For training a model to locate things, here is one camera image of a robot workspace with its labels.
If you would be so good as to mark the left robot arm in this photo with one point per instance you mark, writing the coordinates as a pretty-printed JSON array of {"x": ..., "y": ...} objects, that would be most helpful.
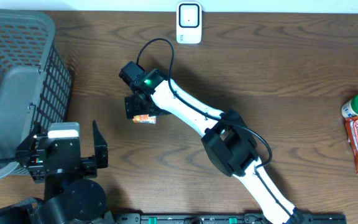
[{"x": 70, "y": 195}]

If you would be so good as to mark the orange snack packet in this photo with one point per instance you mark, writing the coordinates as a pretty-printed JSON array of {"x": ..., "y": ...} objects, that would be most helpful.
[{"x": 144, "y": 118}]

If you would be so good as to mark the grey plastic mesh basket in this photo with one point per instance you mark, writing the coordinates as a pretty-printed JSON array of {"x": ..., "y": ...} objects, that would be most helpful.
[{"x": 35, "y": 84}]

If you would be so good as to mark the orange Top chocolate bar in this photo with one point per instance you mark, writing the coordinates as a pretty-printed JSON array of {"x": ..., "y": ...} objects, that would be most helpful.
[{"x": 352, "y": 133}]

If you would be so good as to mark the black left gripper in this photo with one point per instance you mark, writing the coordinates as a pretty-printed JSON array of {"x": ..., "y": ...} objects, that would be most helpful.
[{"x": 88, "y": 167}]

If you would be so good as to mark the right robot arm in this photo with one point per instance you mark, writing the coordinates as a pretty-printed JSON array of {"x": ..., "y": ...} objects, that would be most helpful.
[{"x": 230, "y": 145}]

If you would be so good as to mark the white barcode scanner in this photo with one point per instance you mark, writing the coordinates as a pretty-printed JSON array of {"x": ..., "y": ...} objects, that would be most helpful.
[{"x": 189, "y": 22}]

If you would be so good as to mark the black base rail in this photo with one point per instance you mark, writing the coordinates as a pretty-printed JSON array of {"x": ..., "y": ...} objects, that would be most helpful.
[{"x": 249, "y": 218}]

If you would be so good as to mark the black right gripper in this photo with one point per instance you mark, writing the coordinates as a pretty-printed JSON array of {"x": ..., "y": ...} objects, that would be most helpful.
[{"x": 133, "y": 107}]

